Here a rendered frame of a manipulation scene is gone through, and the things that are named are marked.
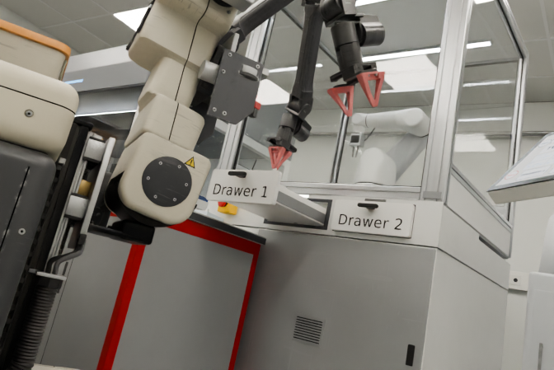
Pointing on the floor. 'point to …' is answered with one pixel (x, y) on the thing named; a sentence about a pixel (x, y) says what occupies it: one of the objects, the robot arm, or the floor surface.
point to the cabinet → (367, 307)
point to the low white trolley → (154, 300)
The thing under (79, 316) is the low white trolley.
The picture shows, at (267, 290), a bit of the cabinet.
